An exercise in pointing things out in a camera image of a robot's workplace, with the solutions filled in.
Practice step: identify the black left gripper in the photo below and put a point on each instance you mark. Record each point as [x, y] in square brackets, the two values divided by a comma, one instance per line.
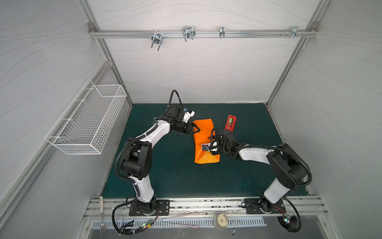
[187, 127]

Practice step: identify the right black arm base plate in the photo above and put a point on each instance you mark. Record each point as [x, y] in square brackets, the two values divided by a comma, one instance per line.
[253, 206]

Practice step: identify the white wire basket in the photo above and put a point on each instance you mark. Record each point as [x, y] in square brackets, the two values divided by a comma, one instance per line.
[84, 127]

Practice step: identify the middle metal u-bolt clamp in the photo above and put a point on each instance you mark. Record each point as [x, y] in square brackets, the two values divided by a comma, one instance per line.
[188, 33]

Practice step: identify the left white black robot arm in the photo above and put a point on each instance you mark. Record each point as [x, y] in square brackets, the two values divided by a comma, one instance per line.
[134, 162]

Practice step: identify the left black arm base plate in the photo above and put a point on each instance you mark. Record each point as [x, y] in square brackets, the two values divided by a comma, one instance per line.
[155, 207]

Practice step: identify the orange wrapping paper sheet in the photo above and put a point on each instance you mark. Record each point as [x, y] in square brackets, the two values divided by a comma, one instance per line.
[203, 137]

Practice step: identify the metal u-bolt clamp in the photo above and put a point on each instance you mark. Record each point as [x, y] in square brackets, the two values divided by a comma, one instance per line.
[157, 39]
[188, 33]

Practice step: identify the red tape dispenser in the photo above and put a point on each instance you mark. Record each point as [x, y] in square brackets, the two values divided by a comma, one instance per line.
[230, 123]

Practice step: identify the small metal bracket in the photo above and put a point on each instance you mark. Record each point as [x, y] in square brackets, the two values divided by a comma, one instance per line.
[222, 32]

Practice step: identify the left metal u-bolt clamp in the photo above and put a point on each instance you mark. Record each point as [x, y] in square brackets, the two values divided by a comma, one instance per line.
[157, 39]

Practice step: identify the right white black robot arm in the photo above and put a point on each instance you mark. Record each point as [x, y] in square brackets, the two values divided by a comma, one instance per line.
[290, 170]

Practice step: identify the right metal bolt clamp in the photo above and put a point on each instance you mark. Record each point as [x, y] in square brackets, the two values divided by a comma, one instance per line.
[294, 34]

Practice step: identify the white slotted vent strip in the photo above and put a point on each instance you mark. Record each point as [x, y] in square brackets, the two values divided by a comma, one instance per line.
[201, 222]

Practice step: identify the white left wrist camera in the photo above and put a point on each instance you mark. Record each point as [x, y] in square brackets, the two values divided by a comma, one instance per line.
[187, 116]

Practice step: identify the fork hanging at front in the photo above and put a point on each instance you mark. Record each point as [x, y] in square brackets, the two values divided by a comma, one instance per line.
[102, 225]

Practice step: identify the aluminium crossbar rail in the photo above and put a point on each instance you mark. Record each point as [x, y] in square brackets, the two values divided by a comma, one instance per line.
[173, 34]

